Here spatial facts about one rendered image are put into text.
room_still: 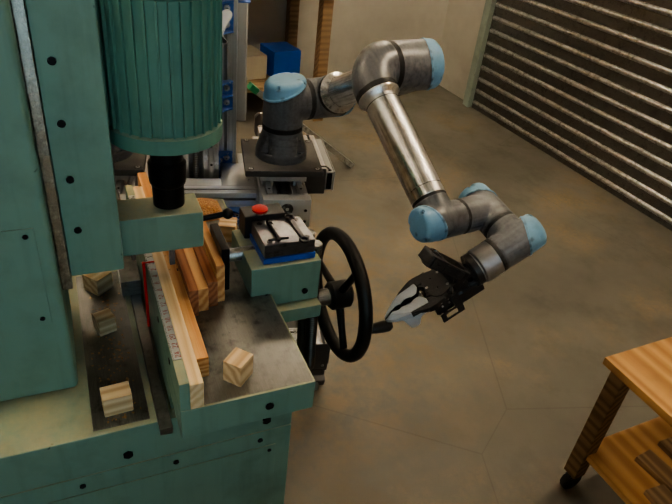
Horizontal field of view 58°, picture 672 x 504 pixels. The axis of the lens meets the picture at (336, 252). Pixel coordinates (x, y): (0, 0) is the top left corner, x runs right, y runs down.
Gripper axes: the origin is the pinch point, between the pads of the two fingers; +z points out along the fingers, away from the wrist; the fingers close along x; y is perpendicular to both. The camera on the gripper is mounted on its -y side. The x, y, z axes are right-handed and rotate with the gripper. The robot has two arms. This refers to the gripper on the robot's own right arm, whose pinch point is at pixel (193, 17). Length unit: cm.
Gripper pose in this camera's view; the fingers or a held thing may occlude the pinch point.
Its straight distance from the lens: 119.2
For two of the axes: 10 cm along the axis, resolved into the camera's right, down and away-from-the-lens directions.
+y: 6.9, -7.0, -1.6
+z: 3.8, 5.5, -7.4
